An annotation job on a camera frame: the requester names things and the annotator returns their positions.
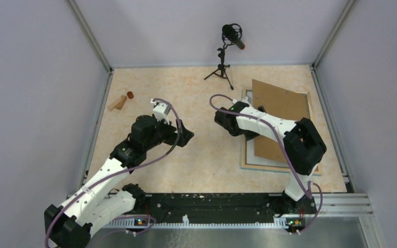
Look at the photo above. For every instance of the brown backing board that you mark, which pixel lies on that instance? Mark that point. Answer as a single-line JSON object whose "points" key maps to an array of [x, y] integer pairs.
{"points": [[281, 103]]}

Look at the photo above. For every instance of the hot air balloon photo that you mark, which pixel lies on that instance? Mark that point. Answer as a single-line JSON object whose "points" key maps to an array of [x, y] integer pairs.
{"points": [[252, 159]]}

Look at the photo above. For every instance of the wooden block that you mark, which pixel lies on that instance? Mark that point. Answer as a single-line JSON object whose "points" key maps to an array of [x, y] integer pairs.
{"points": [[112, 105], [121, 103]]}

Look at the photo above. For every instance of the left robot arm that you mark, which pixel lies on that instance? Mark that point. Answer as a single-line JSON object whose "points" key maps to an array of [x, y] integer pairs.
{"points": [[77, 219]]}

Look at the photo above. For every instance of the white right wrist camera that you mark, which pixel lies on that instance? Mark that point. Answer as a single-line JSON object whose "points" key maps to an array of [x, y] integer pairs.
{"points": [[239, 105]]}

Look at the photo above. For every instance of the small brown cylinder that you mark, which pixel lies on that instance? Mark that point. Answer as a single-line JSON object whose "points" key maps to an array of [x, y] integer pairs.
{"points": [[130, 95]]}

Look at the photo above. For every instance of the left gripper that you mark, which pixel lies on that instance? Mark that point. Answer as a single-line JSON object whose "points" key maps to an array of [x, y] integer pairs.
{"points": [[172, 135]]}

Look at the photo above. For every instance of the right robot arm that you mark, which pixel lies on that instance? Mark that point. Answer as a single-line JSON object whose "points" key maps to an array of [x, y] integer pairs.
{"points": [[302, 145]]}

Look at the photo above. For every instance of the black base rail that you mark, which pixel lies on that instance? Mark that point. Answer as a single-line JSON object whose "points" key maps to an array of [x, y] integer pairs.
{"points": [[222, 208]]}

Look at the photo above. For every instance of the wooden picture frame blue edge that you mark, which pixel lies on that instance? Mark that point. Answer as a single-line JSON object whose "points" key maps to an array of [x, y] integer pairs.
{"points": [[249, 93]]}

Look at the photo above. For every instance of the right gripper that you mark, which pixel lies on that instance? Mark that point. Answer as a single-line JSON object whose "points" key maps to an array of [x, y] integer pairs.
{"points": [[250, 136]]}

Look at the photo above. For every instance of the black microphone on tripod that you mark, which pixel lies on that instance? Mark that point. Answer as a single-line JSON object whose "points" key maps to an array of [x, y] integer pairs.
{"points": [[231, 35]]}

